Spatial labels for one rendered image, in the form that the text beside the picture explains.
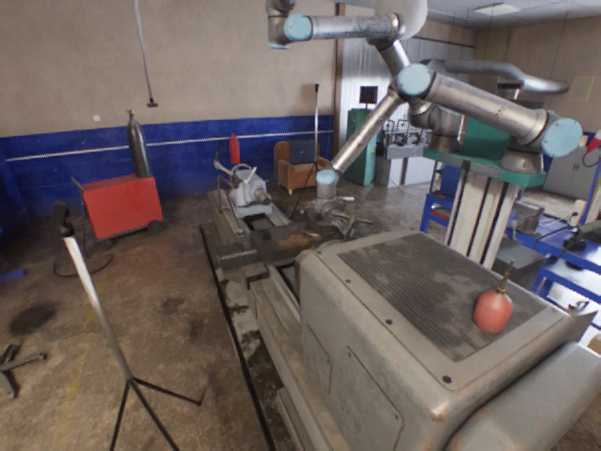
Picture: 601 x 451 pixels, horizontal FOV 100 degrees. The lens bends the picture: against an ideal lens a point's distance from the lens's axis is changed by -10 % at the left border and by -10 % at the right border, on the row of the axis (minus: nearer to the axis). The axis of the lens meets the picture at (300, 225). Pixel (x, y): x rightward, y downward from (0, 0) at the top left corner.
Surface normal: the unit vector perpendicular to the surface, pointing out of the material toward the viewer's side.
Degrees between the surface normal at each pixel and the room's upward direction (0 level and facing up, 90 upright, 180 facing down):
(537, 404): 0
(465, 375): 0
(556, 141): 91
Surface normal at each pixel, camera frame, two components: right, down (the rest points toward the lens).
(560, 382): 0.00, -0.90
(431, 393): -0.64, -0.51
